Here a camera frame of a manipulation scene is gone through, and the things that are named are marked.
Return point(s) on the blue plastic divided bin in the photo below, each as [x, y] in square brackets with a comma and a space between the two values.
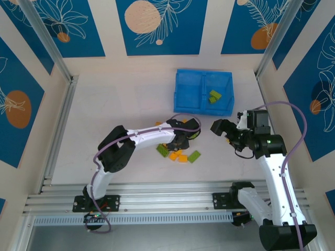
[188, 96]

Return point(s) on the small orange lego brick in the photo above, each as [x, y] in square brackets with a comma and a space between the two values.
[173, 156]

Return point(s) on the aluminium frame post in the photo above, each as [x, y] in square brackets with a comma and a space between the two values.
[277, 36]
[44, 36]

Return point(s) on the blue floral wall poster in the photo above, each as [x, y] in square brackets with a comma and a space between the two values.
[301, 117]
[26, 91]
[235, 26]
[2, 206]
[331, 198]
[26, 41]
[86, 39]
[295, 34]

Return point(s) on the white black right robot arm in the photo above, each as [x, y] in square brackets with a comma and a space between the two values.
[274, 183]

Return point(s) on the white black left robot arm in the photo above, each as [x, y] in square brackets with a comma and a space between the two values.
[154, 138]

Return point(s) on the wide aluminium base rail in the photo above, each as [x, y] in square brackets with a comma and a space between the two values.
[162, 198]

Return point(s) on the blue poster cream circle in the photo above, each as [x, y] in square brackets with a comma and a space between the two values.
[183, 26]

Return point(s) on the small electronics board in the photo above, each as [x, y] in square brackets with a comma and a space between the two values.
[243, 219]
[93, 217]

